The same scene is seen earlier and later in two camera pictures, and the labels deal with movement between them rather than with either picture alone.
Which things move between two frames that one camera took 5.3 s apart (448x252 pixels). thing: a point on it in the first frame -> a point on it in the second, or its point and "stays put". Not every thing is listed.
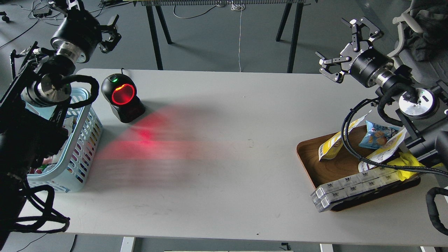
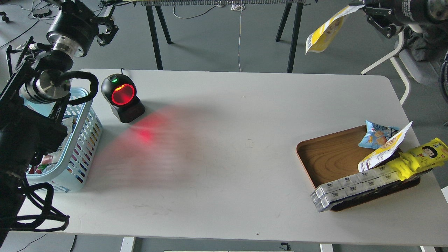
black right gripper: (361, 64) -> (408, 11)
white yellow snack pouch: (384, 154) stays put
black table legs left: (150, 14) stays put
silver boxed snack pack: (327, 194) stays put
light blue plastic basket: (79, 163) stays put
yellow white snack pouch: (331, 148) -> (317, 41)
